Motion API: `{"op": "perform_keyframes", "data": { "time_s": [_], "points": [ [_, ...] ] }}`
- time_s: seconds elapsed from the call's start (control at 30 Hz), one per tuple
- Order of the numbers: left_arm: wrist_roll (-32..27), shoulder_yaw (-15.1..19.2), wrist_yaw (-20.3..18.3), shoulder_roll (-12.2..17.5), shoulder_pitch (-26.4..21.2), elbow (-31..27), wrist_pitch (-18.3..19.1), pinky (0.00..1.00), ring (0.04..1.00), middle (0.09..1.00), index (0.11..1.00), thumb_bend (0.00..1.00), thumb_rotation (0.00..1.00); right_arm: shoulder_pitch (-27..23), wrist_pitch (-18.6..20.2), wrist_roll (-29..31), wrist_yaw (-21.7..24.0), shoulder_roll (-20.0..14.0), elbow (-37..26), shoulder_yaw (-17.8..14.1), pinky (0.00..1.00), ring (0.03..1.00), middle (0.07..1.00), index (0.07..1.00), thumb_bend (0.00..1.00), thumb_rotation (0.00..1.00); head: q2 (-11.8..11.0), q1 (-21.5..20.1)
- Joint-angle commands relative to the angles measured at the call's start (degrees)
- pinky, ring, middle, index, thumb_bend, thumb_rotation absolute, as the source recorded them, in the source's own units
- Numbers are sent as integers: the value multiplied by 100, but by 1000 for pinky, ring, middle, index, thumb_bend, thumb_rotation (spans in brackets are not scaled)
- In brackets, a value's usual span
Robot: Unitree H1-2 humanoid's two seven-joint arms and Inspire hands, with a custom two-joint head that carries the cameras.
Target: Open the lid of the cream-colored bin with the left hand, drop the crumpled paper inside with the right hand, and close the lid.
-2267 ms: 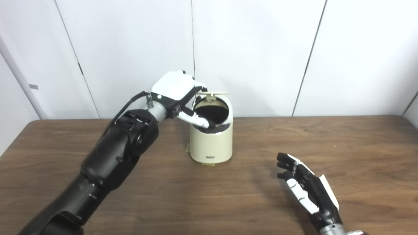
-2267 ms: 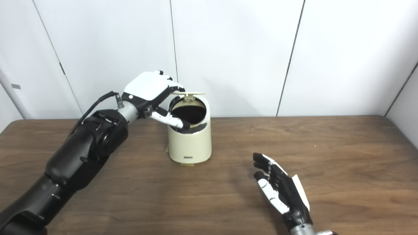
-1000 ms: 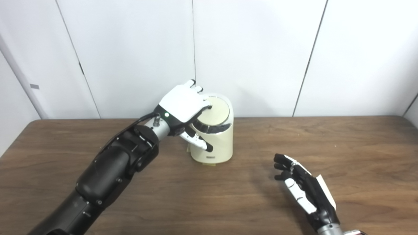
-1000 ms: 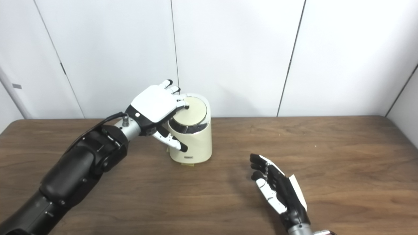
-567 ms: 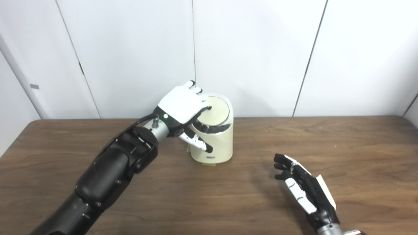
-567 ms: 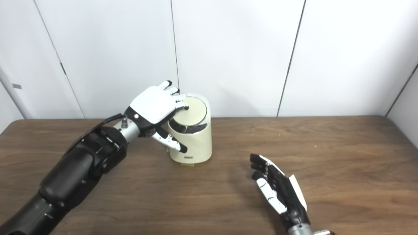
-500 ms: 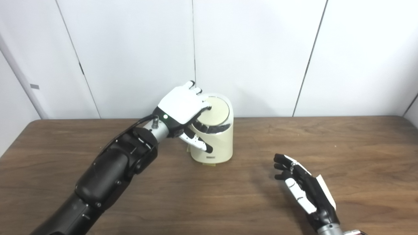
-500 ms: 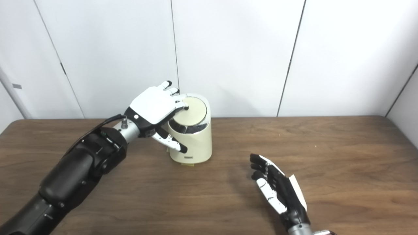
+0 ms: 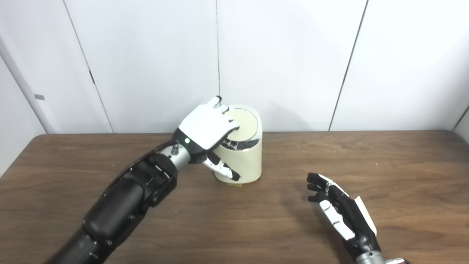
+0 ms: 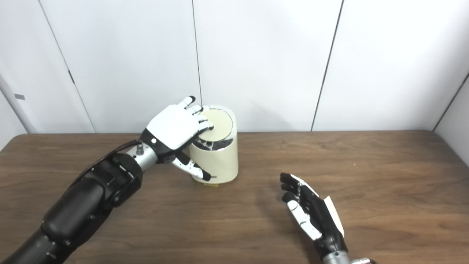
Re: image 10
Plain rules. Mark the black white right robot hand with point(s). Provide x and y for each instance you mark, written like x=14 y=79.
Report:
x=322 y=223

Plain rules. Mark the yellow tape strip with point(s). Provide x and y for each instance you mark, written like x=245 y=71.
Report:
x=211 y=184

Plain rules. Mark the black wall panel hinge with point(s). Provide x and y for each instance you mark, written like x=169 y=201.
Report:
x=71 y=77

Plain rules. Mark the cream-colored lidded bin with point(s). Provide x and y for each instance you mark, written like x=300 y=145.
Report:
x=221 y=157

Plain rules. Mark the small grey wall label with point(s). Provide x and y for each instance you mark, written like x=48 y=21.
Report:
x=19 y=96

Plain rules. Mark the white slanted post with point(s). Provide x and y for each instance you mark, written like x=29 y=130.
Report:
x=16 y=106

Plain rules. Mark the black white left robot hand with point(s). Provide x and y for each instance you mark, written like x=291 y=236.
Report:
x=172 y=126

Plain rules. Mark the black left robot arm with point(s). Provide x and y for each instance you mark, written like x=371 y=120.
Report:
x=80 y=209

